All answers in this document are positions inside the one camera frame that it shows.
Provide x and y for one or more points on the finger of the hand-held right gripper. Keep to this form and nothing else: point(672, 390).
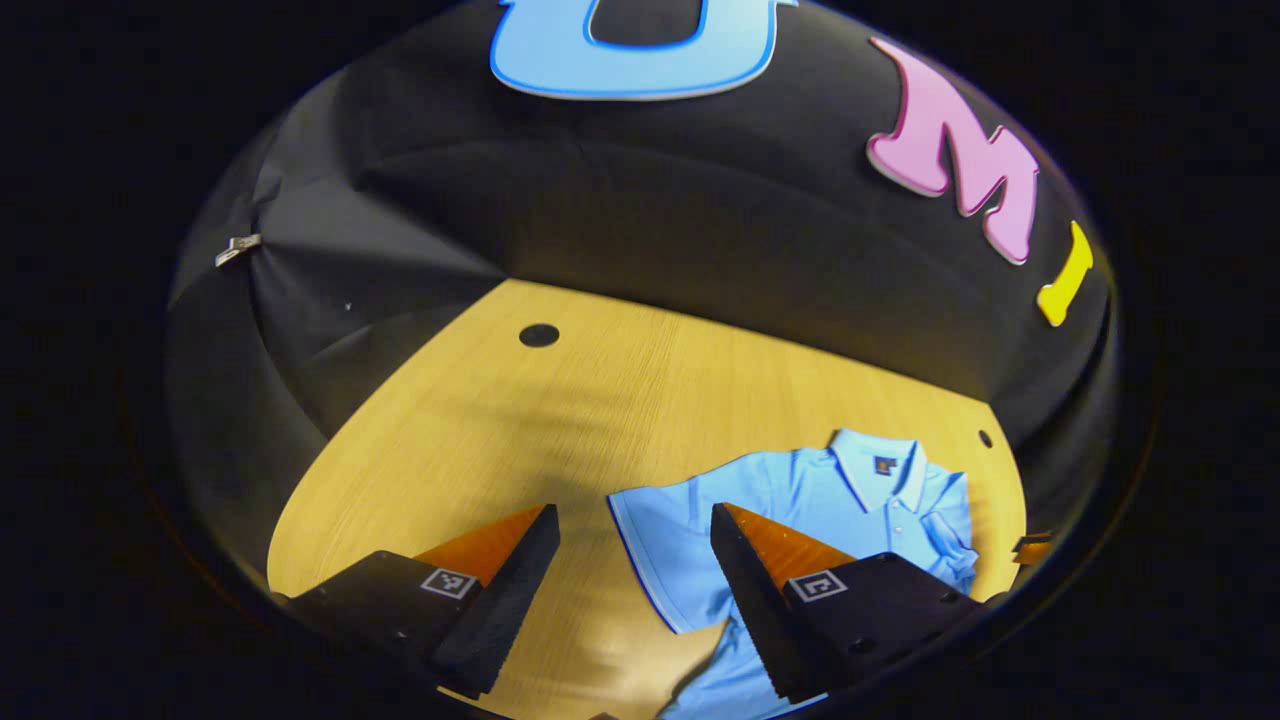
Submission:
point(1033, 550)

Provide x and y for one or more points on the black backdrop cloth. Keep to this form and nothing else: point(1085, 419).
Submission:
point(650, 200)

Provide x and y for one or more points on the silver metal clip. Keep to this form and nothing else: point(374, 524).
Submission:
point(238, 248)

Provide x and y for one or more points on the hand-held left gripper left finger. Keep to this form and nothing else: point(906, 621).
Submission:
point(505, 610)

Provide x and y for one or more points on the light blue T-shirt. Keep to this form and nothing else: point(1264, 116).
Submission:
point(800, 490)

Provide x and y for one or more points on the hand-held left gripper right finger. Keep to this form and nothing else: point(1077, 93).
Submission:
point(755, 610)

